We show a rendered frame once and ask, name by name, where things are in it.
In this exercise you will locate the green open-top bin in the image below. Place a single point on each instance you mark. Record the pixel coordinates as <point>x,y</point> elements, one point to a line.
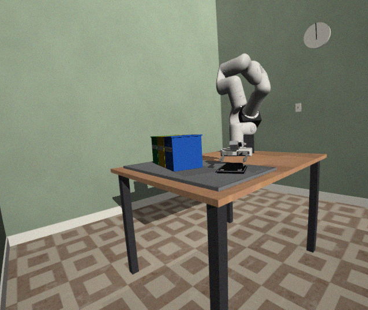
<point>155,150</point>

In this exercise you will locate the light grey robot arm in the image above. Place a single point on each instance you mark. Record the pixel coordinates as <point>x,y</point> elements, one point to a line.
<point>228,83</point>

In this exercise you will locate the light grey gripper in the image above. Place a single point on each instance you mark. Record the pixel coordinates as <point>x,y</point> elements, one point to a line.
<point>241,152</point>

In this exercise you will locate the blue general waste bin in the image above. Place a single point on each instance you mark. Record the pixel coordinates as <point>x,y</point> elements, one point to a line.
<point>183,152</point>

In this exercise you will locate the yellow open bin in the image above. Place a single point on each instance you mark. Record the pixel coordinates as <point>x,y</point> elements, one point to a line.
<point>161,151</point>

